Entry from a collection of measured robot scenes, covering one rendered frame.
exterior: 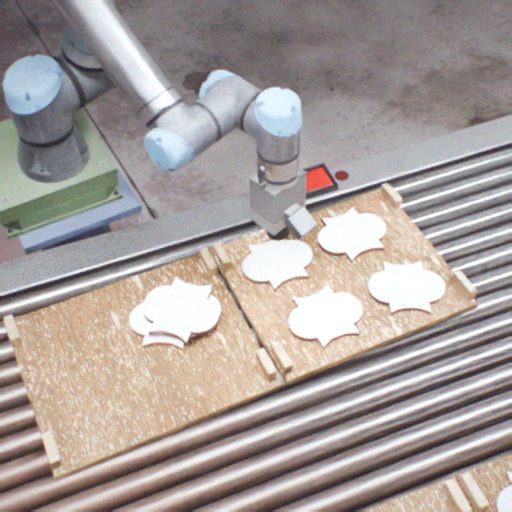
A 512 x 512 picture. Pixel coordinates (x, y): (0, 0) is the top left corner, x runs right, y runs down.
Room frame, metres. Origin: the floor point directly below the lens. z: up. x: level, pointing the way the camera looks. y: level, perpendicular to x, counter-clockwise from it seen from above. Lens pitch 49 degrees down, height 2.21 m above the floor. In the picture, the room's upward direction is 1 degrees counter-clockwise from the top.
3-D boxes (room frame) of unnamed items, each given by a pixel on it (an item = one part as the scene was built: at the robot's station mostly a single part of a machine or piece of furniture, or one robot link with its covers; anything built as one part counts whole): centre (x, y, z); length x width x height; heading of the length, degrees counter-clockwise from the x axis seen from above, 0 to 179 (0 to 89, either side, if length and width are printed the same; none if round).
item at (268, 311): (1.06, -0.16, 0.93); 0.41 x 0.35 x 0.02; 115
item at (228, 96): (1.15, 0.05, 1.29); 0.11 x 0.11 x 0.08; 46
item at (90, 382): (0.88, 0.23, 0.93); 0.41 x 0.35 x 0.02; 114
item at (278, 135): (1.09, -0.03, 1.29); 0.09 x 0.08 x 0.11; 46
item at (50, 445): (0.68, 0.35, 0.95); 0.06 x 0.02 x 0.03; 24
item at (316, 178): (1.34, -0.12, 0.92); 0.06 x 0.06 x 0.01; 21
